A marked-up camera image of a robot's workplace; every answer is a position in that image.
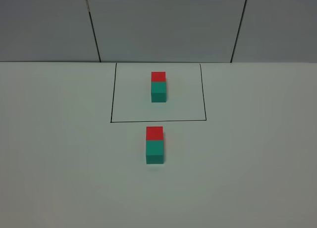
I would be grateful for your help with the green template block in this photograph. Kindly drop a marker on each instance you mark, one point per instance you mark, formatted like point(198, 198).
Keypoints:
point(158, 92)

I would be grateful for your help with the white template sheet black outline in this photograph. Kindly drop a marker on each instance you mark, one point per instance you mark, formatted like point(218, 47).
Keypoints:
point(132, 93)

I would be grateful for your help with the red template block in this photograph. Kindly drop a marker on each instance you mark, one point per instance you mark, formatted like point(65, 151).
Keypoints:
point(158, 76)

